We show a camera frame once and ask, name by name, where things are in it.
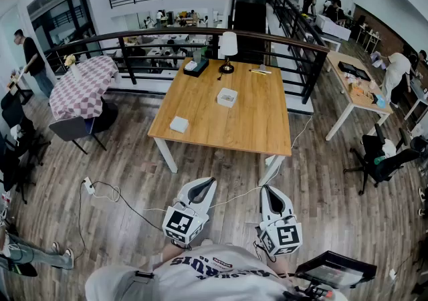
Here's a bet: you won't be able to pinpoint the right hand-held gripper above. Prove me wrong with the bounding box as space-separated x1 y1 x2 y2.
259 185 304 257

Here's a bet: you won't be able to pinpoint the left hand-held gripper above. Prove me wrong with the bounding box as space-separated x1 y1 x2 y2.
162 177 217 249

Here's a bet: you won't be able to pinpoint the white packet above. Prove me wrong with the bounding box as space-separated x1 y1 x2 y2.
169 116 190 134

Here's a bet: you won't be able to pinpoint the white square container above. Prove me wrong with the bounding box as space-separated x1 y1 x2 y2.
217 87 239 108

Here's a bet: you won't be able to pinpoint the person's right forearm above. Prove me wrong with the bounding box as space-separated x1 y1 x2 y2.
263 252 292 278

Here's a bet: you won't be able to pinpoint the person's left forearm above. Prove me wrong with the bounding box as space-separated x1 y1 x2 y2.
159 241 192 264

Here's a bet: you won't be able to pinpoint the wooden table with white legs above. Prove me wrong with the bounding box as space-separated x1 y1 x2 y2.
147 57 293 187

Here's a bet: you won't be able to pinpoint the person's white printed shirt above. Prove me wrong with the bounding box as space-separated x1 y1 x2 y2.
84 243 348 301

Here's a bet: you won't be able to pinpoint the black tablet screen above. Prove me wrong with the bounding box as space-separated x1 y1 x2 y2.
294 250 378 290

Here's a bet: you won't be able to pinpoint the white power strip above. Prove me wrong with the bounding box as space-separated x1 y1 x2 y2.
82 176 96 195

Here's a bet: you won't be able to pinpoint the black office chair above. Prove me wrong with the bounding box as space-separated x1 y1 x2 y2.
0 92 51 205
343 124 428 196

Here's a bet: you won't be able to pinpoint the black tissue box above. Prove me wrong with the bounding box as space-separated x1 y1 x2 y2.
183 58 210 78

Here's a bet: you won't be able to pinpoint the small wooden crate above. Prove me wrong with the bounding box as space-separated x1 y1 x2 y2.
347 82 375 106

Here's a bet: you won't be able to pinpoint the grey chair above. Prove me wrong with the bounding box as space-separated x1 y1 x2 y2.
48 115 108 155

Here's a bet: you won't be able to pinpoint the long wooden table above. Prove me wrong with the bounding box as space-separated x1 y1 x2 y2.
324 50 395 142

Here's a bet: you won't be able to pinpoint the black tray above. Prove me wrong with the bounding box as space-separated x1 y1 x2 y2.
337 61 371 82

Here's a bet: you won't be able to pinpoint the checked tablecloth table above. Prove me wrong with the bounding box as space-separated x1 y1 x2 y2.
49 55 122 122

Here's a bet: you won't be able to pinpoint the white shade table lamp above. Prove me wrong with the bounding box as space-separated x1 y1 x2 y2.
218 31 239 75

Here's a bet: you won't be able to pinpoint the black metal railing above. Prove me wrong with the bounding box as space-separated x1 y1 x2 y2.
45 27 330 105

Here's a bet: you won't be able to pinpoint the white vase with flowers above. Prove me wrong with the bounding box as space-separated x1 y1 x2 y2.
63 54 83 82

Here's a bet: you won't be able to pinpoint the white boxes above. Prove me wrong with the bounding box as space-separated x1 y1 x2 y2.
316 13 352 41

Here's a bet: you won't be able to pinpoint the black floor cable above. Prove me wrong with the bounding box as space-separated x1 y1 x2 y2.
77 181 165 262

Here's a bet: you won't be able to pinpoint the white cable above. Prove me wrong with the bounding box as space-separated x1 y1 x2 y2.
209 115 314 210

